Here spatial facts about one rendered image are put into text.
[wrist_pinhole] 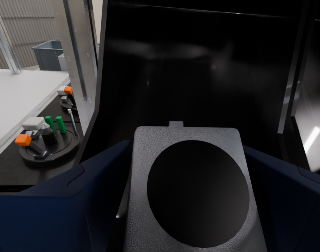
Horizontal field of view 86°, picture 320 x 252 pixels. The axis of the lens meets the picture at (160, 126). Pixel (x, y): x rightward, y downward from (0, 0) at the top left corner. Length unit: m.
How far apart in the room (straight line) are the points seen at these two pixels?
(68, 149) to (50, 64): 1.85
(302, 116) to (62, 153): 0.47
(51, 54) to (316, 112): 2.20
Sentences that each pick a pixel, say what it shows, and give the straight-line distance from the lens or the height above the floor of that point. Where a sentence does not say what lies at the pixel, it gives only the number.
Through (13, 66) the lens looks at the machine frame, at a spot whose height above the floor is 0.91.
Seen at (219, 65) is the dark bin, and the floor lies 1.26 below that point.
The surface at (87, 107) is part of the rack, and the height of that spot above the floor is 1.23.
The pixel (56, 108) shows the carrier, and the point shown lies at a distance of 0.74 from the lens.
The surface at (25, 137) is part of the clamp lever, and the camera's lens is 0.44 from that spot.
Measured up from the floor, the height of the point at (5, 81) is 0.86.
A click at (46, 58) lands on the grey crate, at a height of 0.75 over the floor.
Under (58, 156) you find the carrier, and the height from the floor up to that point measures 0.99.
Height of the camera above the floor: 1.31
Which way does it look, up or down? 36 degrees down
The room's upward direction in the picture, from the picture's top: 5 degrees clockwise
